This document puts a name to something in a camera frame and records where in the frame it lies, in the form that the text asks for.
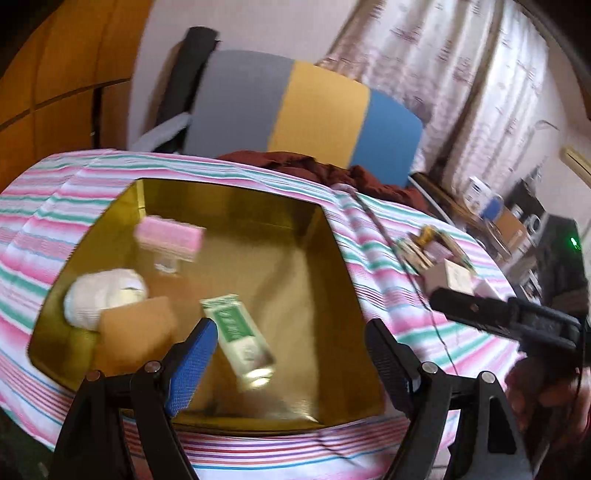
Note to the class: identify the white blue carton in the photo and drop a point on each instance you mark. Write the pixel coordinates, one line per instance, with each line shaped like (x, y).
(476, 190)

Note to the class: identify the wall air conditioner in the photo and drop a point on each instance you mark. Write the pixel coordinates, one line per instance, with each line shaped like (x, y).
(577, 161)

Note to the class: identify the green white tube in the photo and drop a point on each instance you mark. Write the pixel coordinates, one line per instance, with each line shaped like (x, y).
(235, 330)

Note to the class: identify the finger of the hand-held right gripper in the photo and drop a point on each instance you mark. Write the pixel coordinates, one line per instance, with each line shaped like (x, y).
(466, 308)

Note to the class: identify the wooden wardrobe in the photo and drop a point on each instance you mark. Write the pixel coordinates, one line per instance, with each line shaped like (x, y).
(60, 69)

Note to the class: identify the brown cardboard box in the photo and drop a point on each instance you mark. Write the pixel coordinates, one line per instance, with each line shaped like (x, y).
(508, 228)

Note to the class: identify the blue round object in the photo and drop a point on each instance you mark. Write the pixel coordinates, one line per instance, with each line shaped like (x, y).
(491, 208)

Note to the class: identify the yellow cloth item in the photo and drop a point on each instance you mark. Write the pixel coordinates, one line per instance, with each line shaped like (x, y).
(427, 235)

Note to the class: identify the white rolled cloth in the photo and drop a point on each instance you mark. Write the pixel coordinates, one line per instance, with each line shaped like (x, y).
(97, 295)

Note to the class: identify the gold metal box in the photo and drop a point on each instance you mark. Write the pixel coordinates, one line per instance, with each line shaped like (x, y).
(258, 258)

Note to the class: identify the person's right hand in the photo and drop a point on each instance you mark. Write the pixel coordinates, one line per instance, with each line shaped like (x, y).
(545, 392)

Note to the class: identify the black rolled mat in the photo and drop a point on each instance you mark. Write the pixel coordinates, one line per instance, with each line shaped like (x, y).
(184, 74)

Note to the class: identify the wooden side table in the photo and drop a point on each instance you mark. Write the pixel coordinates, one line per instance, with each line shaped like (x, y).
(438, 196)

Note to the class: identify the black cabinet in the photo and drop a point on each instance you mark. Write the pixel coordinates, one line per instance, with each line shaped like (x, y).
(526, 196)

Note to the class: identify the dark red cloth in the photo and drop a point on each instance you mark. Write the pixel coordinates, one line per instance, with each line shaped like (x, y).
(360, 177)

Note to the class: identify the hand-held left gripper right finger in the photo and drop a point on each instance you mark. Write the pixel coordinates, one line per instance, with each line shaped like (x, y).
(388, 365)

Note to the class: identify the pink green striped blanket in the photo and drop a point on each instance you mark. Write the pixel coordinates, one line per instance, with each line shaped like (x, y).
(55, 207)

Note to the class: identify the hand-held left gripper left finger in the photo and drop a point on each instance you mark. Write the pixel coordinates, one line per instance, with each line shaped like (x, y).
(191, 364)

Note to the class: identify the thin metal stand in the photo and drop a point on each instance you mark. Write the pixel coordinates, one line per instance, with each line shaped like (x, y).
(539, 134)

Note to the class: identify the patterned curtain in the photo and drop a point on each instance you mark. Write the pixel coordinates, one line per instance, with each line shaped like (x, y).
(434, 69)

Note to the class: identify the pink sponge block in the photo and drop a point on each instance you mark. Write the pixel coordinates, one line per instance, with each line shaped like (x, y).
(171, 235)

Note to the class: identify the brown cardboard piece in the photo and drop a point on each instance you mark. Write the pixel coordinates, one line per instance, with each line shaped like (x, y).
(134, 327)

